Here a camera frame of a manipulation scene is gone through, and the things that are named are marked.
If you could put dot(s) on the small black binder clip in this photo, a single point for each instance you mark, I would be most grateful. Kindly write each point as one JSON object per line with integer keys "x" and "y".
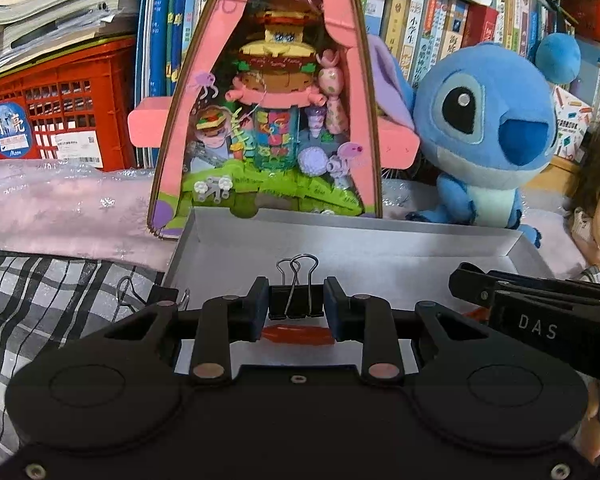
{"x": 130, "y": 292}

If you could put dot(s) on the person's right hand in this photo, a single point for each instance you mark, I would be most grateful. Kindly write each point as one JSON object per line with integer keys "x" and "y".
{"x": 594, "y": 432}

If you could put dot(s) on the pink bubble wrap sheet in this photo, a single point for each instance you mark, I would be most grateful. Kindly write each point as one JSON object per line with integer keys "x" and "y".
{"x": 55, "y": 205}

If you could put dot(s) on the colourful printed carton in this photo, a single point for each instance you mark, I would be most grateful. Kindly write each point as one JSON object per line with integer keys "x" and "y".
{"x": 572, "y": 120}

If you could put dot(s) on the blue alien plush toy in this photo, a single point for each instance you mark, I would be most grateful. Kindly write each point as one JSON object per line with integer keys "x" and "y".
{"x": 460, "y": 125}

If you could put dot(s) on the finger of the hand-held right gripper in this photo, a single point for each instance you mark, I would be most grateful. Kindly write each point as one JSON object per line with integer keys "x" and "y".
{"x": 472, "y": 280}

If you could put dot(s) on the wooden drawer box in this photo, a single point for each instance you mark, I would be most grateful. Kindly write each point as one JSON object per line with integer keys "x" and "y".
{"x": 565, "y": 175}

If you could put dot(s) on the white cardboard box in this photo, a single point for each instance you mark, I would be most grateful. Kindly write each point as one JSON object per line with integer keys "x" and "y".
{"x": 380, "y": 255}

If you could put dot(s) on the black white plaid cloth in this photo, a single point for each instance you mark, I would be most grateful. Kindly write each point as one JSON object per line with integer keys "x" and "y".
{"x": 40, "y": 320}

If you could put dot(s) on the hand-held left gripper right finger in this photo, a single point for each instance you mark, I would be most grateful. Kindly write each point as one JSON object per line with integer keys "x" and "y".
{"x": 332, "y": 310}

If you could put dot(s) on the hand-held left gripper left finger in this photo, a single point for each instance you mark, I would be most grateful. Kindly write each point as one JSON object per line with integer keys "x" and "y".
{"x": 262, "y": 310}

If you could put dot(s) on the stack of worn books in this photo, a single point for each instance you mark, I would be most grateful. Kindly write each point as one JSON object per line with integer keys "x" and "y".
{"x": 55, "y": 5}

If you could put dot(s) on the red plastic crate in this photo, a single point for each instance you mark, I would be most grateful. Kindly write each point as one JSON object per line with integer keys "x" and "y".
{"x": 70, "y": 105}

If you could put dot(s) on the row of thin blue books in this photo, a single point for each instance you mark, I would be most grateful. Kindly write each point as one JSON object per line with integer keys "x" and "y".
{"x": 170, "y": 25}

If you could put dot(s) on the red pen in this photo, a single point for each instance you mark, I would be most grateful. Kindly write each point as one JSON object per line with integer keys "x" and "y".
{"x": 297, "y": 336}

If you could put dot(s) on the row of tall leaning books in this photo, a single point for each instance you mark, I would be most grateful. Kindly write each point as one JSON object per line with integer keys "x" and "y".
{"x": 525, "y": 15}

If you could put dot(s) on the row of small upright books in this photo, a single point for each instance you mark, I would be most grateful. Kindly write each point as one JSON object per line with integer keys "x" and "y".
{"x": 430, "y": 30}

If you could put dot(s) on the pink triangular diorama box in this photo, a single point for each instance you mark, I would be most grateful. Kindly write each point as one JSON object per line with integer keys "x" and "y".
{"x": 280, "y": 110}

